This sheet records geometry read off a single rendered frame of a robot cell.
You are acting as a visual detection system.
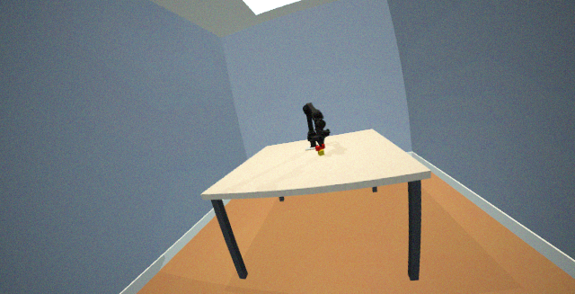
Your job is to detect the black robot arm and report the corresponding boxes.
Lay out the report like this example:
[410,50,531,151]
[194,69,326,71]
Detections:
[303,102,330,147]

